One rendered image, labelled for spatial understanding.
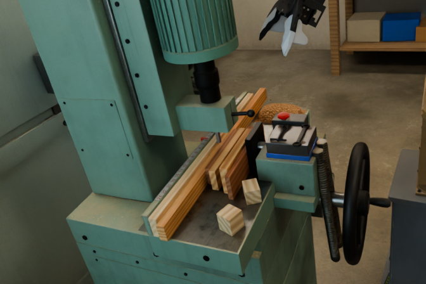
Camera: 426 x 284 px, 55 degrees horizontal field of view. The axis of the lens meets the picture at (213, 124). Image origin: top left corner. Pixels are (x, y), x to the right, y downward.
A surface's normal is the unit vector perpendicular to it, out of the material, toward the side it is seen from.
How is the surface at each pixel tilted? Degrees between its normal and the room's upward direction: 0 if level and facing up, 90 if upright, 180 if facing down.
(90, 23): 90
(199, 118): 90
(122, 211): 0
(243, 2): 90
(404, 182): 0
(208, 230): 0
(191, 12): 90
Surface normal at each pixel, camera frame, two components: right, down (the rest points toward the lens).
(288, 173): -0.41, 0.49
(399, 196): -0.18, -0.87
